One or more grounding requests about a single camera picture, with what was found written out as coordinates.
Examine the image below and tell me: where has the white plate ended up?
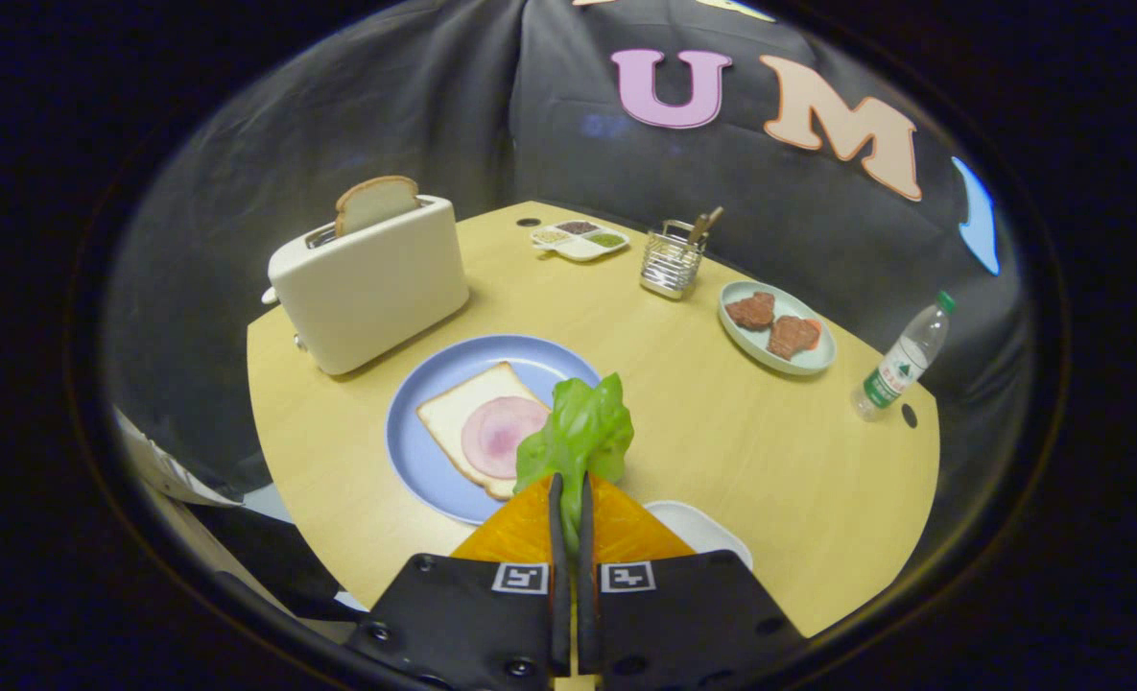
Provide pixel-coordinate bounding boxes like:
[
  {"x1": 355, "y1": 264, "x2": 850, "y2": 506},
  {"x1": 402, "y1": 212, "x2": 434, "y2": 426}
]
[{"x1": 643, "y1": 500, "x2": 754, "y2": 572}]

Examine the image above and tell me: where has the pink ham slice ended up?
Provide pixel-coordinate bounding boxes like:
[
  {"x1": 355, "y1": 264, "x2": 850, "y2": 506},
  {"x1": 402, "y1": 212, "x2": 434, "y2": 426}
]
[{"x1": 461, "y1": 395, "x2": 550, "y2": 481}]

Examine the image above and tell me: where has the white divided seed dish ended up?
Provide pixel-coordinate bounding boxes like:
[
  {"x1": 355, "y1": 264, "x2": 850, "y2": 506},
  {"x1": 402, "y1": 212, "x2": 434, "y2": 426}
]
[{"x1": 531, "y1": 220, "x2": 630, "y2": 263}]

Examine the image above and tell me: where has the blue plate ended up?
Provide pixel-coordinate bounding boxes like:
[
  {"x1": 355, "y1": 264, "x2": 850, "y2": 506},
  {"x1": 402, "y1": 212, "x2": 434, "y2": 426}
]
[{"x1": 386, "y1": 334, "x2": 603, "y2": 526}]

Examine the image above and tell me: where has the black backdrop cloth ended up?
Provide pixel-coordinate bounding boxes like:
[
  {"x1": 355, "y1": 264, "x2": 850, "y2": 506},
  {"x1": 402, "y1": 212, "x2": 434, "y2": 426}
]
[{"x1": 103, "y1": 0, "x2": 1025, "y2": 500}]

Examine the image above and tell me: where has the metal wire cutlery holder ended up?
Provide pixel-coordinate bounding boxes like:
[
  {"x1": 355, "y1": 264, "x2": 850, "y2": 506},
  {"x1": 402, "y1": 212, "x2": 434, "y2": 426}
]
[{"x1": 639, "y1": 219, "x2": 706, "y2": 300}]

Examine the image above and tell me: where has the cream white toaster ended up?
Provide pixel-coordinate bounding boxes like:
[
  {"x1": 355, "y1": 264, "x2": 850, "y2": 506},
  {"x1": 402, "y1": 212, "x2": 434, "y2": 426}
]
[{"x1": 261, "y1": 195, "x2": 471, "y2": 376}]

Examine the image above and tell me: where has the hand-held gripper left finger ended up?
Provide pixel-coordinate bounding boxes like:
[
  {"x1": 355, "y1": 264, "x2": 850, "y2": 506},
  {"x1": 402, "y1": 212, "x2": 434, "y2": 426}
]
[{"x1": 345, "y1": 473, "x2": 572, "y2": 690}]

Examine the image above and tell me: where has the clear plastic water bottle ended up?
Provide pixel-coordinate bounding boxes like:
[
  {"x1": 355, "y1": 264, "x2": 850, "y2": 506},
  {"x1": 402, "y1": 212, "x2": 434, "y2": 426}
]
[{"x1": 851, "y1": 291, "x2": 958, "y2": 422}]

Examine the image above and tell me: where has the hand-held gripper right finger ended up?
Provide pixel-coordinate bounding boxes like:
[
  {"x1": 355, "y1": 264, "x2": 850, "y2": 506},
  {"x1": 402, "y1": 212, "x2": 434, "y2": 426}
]
[{"x1": 578, "y1": 473, "x2": 807, "y2": 690}]

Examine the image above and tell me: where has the brown-crust toast bread slice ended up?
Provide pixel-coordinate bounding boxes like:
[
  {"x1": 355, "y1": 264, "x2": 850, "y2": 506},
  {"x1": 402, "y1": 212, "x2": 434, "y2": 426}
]
[{"x1": 335, "y1": 176, "x2": 421, "y2": 237}]

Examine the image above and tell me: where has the white bread slice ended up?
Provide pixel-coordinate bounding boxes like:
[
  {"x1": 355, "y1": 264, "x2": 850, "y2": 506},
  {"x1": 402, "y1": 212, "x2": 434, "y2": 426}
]
[{"x1": 416, "y1": 362, "x2": 552, "y2": 501}]

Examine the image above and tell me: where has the pale green plate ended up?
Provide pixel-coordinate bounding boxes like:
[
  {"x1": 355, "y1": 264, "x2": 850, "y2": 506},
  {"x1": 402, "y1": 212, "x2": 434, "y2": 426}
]
[{"x1": 718, "y1": 280, "x2": 838, "y2": 376}]

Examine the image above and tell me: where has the brown meat piece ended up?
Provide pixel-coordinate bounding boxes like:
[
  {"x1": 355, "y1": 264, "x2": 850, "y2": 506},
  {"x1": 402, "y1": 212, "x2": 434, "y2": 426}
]
[
  {"x1": 724, "y1": 292, "x2": 777, "y2": 331},
  {"x1": 768, "y1": 315, "x2": 823, "y2": 361}
]

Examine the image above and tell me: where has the green lettuce leaf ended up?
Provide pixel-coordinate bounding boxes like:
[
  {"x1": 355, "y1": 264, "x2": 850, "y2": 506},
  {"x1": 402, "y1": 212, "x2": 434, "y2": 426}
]
[{"x1": 514, "y1": 372, "x2": 636, "y2": 558}]

